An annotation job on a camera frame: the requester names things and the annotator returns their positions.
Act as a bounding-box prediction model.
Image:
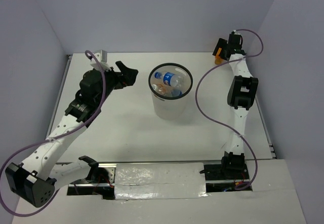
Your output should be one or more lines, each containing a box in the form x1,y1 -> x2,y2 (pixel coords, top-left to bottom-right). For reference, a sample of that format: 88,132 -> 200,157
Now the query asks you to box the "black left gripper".
96,61 -> 138,105

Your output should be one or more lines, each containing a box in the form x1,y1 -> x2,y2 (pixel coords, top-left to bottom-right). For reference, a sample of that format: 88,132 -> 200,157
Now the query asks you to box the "orange bottle with label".
215,48 -> 223,65

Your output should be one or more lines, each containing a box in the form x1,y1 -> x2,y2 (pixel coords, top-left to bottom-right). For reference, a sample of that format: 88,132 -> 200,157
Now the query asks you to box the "blue cap pepsi water bottle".
154,71 -> 184,88

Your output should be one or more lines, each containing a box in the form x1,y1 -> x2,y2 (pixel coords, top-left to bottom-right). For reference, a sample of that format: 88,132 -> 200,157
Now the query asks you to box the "blue label white cap bottle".
170,88 -> 182,97

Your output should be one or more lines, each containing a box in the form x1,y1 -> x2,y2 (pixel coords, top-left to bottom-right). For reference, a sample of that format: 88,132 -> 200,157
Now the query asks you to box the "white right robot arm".
213,30 -> 259,179

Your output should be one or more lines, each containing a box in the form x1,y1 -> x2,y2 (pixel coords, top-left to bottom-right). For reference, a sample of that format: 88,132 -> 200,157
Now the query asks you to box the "white bin with black rim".
148,63 -> 193,120

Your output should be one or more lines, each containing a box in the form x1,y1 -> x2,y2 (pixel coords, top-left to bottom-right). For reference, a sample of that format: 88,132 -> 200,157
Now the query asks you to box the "silver foil tape panel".
114,163 -> 207,200

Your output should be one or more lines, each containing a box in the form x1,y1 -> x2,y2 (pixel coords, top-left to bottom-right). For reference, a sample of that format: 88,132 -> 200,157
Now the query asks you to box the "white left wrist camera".
90,50 -> 111,71

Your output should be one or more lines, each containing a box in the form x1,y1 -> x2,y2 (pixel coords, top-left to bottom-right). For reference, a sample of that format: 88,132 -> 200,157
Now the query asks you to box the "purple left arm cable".
0,50 -> 107,217

